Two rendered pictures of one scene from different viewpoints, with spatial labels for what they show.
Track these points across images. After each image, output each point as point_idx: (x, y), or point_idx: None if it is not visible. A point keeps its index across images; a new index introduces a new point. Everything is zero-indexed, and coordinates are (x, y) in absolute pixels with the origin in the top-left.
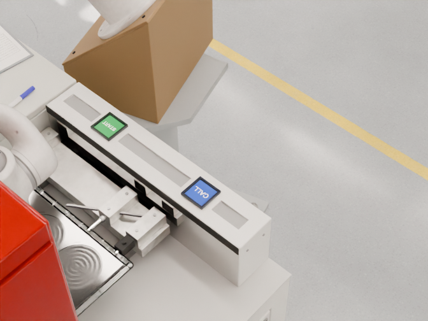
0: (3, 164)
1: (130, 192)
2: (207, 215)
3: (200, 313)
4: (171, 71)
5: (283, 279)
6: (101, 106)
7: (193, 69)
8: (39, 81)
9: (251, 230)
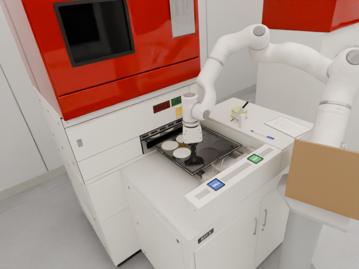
0: (187, 96)
1: None
2: (203, 186)
3: (176, 205)
4: (307, 186)
5: (186, 237)
6: (267, 157)
7: (333, 212)
8: (279, 140)
9: (192, 200)
